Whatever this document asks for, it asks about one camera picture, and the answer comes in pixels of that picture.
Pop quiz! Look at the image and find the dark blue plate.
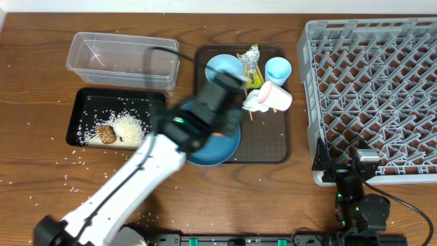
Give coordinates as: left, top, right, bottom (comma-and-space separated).
180, 100, 242, 167

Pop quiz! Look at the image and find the light blue bowl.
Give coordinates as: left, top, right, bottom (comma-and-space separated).
205, 54, 244, 82

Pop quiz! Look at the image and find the pink cup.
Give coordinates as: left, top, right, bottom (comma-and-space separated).
257, 81, 293, 111

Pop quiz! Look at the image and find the light blue cup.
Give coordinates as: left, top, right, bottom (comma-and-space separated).
265, 57, 292, 86

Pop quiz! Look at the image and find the brown food scrap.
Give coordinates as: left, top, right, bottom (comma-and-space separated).
96, 125, 116, 144

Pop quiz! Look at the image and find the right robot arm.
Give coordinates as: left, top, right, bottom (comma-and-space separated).
312, 139, 391, 245

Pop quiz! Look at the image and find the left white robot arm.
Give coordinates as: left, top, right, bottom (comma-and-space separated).
33, 72, 247, 245

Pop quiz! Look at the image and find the grey dishwasher rack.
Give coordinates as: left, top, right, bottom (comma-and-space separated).
297, 17, 436, 185

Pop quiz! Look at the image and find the black waste tray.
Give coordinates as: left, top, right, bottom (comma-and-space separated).
66, 87, 165, 147

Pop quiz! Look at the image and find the wooden chopstick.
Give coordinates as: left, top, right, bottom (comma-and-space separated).
256, 65, 277, 113
243, 65, 253, 121

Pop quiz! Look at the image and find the crumpled white tissue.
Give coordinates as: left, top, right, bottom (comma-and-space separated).
249, 90, 269, 113

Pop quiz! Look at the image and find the dark brown serving tray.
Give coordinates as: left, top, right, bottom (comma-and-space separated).
193, 44, 292, 165

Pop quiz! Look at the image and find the green foil snack wrapper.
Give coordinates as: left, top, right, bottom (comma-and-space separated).
237, 44, 263, 90

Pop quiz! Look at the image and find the clear plastic bin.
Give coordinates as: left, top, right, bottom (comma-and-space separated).
66, 32, 180, 90

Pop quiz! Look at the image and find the pile of white rice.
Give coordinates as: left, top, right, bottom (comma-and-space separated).
76, 110, 149, 149

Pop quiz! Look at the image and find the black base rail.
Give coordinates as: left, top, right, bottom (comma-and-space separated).
115, 223, 409, 246

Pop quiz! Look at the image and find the black cable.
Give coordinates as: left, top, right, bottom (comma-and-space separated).
150, 46, 226, 74

